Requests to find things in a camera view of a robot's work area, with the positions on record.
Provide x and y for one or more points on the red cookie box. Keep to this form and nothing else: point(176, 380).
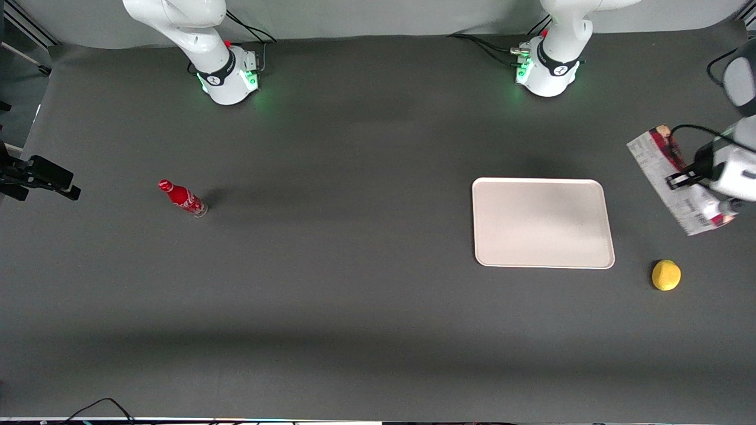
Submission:
point(654, 158)

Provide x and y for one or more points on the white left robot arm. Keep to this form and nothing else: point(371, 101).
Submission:
point(549, 79)

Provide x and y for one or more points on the white rectangular tray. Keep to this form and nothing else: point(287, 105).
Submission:
point(542, 223)

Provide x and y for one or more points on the yellow lemon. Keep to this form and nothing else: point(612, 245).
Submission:
point(666, 275)

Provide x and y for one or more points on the red cola bottle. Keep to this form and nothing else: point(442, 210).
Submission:
point(182, 197)

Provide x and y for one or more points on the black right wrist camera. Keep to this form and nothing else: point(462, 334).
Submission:
point(50, 171)

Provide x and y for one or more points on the aluminium frame bar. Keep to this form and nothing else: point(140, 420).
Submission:
point(32, 26)

